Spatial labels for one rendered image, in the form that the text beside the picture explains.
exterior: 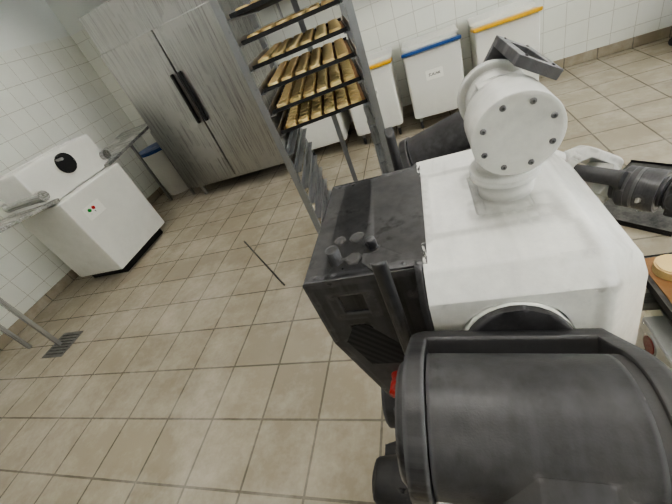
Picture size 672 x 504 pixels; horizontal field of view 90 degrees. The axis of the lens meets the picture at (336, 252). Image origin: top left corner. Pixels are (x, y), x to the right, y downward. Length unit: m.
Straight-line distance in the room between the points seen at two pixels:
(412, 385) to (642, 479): 0.11
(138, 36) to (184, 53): 0.45
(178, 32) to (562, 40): 3.80
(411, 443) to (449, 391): 0.04
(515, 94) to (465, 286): 0.15
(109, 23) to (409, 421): 4.36
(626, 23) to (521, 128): 4.60
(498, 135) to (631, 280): 0.15
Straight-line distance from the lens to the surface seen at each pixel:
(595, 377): 0.24
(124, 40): 4.38
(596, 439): 0.23
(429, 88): 3.82
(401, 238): 0.35
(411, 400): 0.22
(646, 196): 0.93
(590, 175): 0.94
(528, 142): 0.31
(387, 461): 1.19
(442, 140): 0.56
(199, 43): 3.92
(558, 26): 4.65
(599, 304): 0.33
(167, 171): 5.28
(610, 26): 4.83
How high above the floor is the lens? 1.44
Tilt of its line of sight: 36 degrees down
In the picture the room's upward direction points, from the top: 24 degrees counter-clockwise
